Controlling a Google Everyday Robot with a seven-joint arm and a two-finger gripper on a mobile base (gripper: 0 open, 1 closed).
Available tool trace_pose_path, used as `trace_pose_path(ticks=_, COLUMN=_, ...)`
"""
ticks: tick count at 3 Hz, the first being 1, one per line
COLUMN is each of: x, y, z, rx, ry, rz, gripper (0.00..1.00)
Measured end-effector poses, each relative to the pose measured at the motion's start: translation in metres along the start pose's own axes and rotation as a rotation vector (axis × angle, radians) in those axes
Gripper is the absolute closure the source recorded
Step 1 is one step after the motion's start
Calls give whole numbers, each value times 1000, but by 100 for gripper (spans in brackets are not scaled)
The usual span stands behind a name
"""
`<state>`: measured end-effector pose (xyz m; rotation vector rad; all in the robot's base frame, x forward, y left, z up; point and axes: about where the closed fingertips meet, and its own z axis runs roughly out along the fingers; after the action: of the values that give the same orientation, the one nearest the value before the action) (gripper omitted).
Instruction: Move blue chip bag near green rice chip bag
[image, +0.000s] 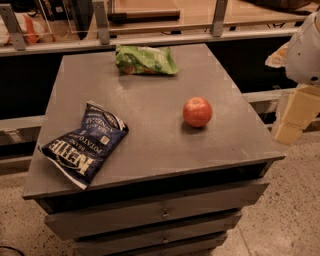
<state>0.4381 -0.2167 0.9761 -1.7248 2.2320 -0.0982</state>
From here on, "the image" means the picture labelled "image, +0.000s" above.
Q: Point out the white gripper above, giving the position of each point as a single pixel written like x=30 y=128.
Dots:
x=305 y=55

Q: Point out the blue kettle chip bag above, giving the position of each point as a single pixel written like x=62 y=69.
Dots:
x=79 y=154

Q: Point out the green rice chip bag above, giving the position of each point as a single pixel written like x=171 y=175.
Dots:
x=145 y=60

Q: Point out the orange white bag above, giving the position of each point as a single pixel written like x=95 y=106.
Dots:
x=33 y=31

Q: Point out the red apple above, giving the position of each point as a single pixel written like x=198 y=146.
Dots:
x=197 y=112

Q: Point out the grey drawer cabinet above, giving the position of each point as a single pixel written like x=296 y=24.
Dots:
x=168 y=188

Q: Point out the grey metal railing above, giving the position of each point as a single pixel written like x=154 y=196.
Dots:
x=92 y=25

